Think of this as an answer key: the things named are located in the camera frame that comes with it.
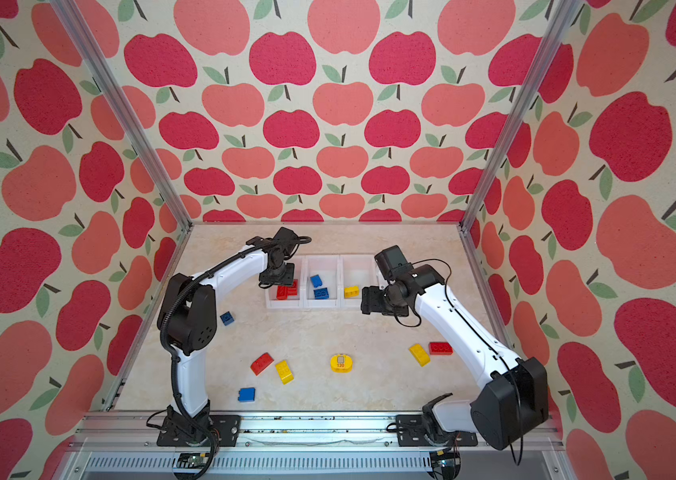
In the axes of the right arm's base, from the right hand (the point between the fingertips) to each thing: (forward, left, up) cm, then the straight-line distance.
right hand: (380, 305), depth 80 cm
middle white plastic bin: (+20, +17, -14) cm, 30 cm away
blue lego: (+16, +21, -14) cm, 30 cm away
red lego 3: (-14, +32, -14) cm, 38 cm away
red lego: (+11, +28, -13) cm, 32 cm away
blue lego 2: (+10, +19, -13) cm, 25 cm away
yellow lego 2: (-16, +25, -14) cm, 33 cm away
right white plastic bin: (+23, +8, -16) cm, 29 cm away
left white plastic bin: (+6, +28, -13) cm, 31 cm away
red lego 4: (-4, -19, -14) cm, 24 cm away
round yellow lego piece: (-12, +10, -12) cm, 20 cm away
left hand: (+11, +30, -9) cm, 33 cm away
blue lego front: (-22, +35, -16) cm, 44 cm away
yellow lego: (+12, +9, -13) cm, 20 cm away
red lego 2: (+9, +32, -13) cm, 35 cm away
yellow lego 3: (-7, -13, -15) cm, 21 cm away
